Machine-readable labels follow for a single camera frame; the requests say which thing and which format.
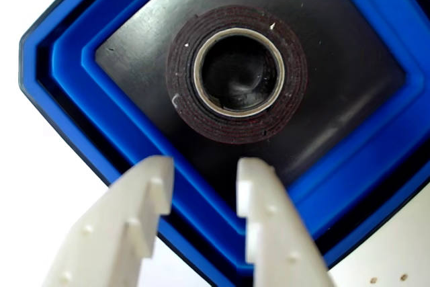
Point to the blue square box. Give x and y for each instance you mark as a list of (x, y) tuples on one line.
[(67, 75)]

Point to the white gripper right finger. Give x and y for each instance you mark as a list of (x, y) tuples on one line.
[(282, 243)]

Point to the red tape roll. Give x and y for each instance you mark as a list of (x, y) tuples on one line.
[(181, 105)]

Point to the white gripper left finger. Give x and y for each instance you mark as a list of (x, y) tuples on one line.
[(104, 233)]

